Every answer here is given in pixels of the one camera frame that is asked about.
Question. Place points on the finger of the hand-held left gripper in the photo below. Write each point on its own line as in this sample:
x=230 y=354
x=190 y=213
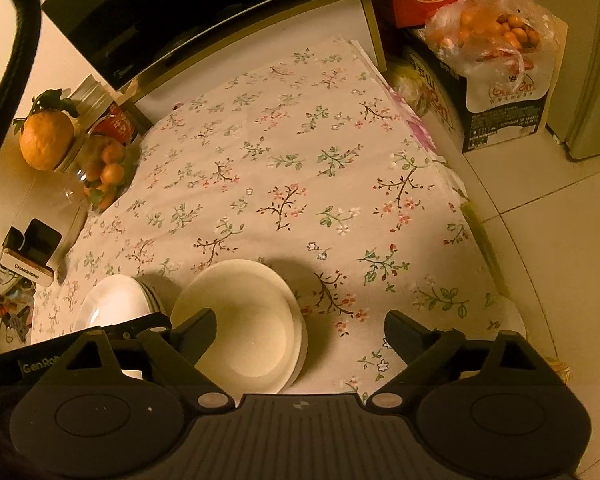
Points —
x=130 y=324

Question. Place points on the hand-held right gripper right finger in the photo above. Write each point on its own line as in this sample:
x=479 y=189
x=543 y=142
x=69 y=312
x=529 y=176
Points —
x=402 y=332

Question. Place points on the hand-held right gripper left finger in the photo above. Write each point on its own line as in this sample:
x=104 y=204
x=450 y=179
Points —
x=200 y=327

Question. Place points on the white plate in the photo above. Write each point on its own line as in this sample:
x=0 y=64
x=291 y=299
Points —
x=115 y=300

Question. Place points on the colourful packets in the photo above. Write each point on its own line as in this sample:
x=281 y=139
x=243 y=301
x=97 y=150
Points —
x=0 y=305

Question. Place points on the glass jar of small oranges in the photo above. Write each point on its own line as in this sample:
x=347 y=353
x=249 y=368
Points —
x=105 y=170

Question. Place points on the white appliance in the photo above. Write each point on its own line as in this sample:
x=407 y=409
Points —
x=30 y=200

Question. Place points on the orange with green leaves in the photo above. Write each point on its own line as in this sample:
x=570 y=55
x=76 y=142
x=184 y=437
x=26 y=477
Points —
x=45 y=140

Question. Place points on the red labelled jar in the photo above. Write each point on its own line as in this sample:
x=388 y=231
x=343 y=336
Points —
x=92 y=92

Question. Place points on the dark cardboard box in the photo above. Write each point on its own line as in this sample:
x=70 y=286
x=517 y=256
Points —
x=500 y=110

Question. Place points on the pale plastic bag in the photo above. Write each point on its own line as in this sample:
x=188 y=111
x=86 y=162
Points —
x=415 y=85

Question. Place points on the plastic bag of small oranges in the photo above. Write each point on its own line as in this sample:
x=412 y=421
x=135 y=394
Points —
x=495 y=35

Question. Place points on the black microwave oven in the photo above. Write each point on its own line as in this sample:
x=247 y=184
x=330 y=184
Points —
x=180 y=10

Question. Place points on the grey refrigerator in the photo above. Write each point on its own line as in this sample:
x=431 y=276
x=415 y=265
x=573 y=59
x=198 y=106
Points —
x=595 y=70

